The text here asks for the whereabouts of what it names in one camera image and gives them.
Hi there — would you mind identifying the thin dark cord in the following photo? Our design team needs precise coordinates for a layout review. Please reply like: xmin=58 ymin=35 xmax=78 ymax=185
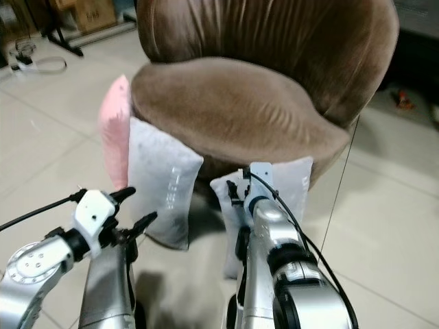
xmin=329 ymin=117 xmax=361 ymax=215

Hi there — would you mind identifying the brown cardboard box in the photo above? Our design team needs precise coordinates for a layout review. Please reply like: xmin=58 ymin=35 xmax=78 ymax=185
xmin=71 ymin=0 xmax=119 ymax=34

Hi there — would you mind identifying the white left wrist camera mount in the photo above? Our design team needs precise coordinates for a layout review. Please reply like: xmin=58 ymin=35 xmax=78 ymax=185
xmin=71 ymin=190 xmax=116 ymax=260

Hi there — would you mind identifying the grey pillow with white print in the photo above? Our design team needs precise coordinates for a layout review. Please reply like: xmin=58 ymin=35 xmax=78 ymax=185
xmin=127 ymin=117 xmax=204 ymax=251
xmin=209 ymin=156 xmax=314 ymax=279

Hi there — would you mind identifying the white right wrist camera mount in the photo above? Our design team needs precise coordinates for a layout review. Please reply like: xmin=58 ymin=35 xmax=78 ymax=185
xmin=248 ymin=162 xmax=276 ymax=200

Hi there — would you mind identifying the small red object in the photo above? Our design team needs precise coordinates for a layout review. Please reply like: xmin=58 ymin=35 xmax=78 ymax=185
xmin=394 ymin=88 xmax=416 ymax=111

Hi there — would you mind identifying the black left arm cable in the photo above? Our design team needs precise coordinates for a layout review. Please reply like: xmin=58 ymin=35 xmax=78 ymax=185
xmin=0 ymin=191 xmax=88 ymax=232

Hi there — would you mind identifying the black metal stand leg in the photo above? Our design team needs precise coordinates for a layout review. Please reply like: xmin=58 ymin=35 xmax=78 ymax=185
xmin=41 ymin=0 xmax=85 ymax=58

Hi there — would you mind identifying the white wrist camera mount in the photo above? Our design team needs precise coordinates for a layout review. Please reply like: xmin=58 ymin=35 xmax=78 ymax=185
xmin=71 ymin=190 xmax=116 ymax=260
xmin=248 ymin=162 xmax=276 ymax=200

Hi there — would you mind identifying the pink pillow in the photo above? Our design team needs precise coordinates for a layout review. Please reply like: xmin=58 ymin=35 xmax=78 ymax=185
xmin=98 ymin=74 xmax=132 ymax=190

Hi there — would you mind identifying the brown velvet round sofa chair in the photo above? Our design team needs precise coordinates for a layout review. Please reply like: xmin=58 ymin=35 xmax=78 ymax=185
xmin=130 ymin=0 xmax=400 ymax=189

